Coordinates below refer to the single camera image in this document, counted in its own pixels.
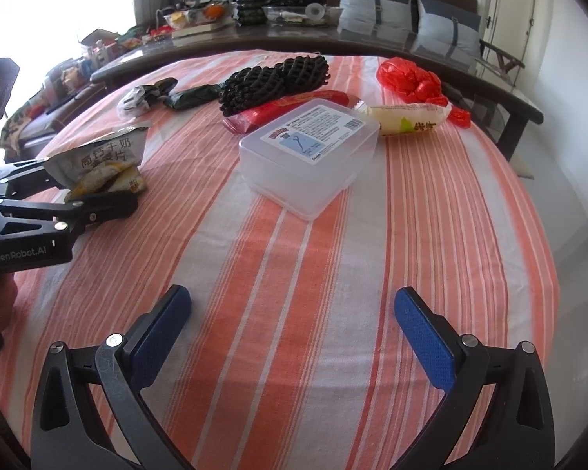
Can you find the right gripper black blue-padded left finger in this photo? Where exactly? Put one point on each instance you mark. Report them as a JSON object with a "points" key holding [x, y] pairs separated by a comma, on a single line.
{"points": [[68, 432]]}

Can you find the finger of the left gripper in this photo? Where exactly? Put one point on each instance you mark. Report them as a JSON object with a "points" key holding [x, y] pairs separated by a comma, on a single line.
{"points": [[21, 216], [25, 178]]}

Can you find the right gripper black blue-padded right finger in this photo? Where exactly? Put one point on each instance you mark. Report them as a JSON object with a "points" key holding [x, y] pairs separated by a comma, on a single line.
{"points": [[517, 430]]}

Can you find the white yellow chip bag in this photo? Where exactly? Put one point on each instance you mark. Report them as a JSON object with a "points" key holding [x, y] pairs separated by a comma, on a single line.
{"points": [[106, 164]]}

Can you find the dark green wrapper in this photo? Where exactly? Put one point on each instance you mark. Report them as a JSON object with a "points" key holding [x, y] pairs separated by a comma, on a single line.
{"points": [[193, 97]]}

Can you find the clear plastic box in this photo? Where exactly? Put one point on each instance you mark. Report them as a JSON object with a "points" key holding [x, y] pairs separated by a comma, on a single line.
{"points": [[305, 158]]}

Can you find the yellow white snack wrapper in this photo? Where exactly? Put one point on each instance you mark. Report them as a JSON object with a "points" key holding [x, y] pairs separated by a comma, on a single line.
{"points": [[406, 118]]}

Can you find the black white crumpled wrapper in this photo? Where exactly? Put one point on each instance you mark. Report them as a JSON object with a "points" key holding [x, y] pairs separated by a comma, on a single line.
{"points": [[140, 100]]}

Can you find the red snack wrapper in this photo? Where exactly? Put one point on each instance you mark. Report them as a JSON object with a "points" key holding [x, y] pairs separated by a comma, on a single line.
{"points": [[253, 118]]}

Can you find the black foam fruit net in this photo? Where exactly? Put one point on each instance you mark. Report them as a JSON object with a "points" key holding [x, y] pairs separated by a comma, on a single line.
{"points": [[252, 87]]}

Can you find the fruit tray on book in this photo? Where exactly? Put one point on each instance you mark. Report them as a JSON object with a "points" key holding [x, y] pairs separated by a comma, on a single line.
{"points": [[200, 19]]}

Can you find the orange white striped tablecloth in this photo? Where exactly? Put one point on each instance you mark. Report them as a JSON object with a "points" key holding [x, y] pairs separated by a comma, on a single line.
{"points": [[292, 357]]}

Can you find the black ribbed plant pot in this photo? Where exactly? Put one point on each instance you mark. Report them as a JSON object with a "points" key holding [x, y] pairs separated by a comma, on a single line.
{"points": [[250, 12]]}

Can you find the roll of clear tape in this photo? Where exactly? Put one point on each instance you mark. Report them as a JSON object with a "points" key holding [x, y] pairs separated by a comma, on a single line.
{"points": [[315, 12]]}

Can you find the red plastic bag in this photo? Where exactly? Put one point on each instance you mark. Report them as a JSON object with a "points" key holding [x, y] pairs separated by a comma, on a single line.
{"points": [[415, 85]]}

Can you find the dark wooden coffee table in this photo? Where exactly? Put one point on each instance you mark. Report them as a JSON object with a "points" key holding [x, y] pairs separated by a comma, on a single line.
{"points": [[486, 90]]}

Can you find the dark brown sofa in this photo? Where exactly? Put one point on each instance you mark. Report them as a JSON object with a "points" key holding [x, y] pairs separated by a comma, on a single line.
{"points": [[24, 137]]}

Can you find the white door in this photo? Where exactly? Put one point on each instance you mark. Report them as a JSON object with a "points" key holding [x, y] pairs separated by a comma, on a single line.
{"points": [[506, 36]]}

